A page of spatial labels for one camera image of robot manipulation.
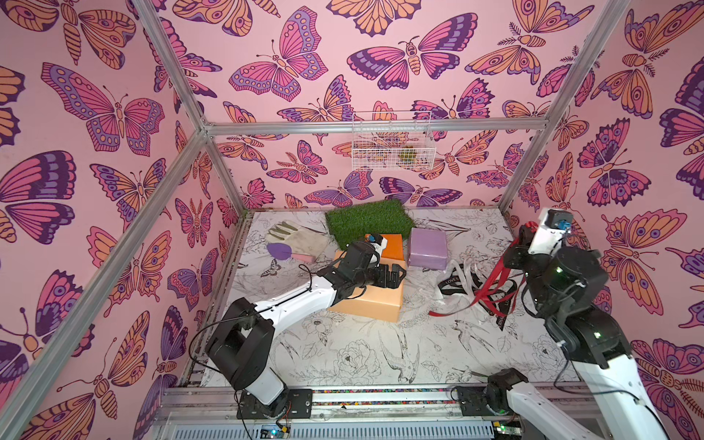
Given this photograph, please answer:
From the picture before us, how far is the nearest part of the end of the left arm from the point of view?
2.06ft

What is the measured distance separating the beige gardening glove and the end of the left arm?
37 cm

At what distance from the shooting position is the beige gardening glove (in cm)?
108
